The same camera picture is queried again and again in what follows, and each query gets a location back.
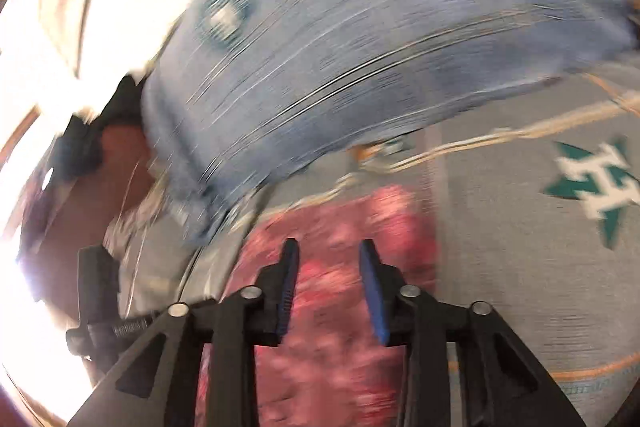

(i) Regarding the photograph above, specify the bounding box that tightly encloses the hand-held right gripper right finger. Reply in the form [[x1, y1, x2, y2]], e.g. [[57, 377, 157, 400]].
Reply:
[[359, 239, 587, 427]]

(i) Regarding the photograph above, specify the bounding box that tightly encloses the blue checked blanket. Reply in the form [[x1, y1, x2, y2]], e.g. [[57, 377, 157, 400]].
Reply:
[[141, 0, 640, 244]]

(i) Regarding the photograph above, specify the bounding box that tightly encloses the grey printed blanket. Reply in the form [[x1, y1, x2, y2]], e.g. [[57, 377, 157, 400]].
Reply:
[[102, 64, 640, 427]]

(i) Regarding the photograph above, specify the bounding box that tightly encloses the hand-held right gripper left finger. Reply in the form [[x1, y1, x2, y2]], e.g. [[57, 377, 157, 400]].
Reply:
[[67, 238, 301, 427]]

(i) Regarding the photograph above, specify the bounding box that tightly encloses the dark cloth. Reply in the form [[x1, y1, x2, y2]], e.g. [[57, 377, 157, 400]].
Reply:
[[57, 74, 151, 182]]

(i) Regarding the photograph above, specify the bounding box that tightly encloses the pink floral garment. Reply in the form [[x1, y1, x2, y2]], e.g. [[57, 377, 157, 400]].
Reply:
[[197, 186, 441, 427]]

